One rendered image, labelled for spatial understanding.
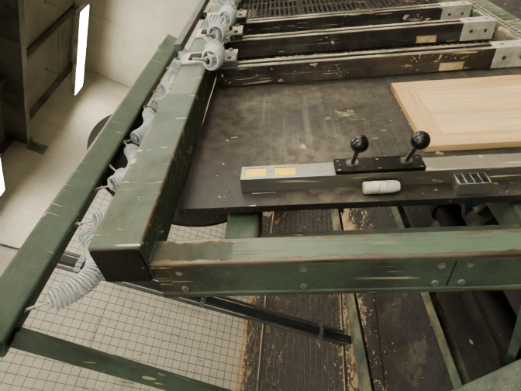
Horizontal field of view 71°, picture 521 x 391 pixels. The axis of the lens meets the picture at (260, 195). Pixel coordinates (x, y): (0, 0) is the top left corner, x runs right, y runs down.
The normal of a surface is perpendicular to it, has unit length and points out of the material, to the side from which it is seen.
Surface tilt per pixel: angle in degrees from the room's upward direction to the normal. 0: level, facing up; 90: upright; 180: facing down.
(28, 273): 90
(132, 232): 60
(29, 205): 90
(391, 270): 90
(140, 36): 90
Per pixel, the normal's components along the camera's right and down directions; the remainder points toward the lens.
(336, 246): -0.09, -0.75
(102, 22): -0.10, 0.75
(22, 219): 0.41, -0.56
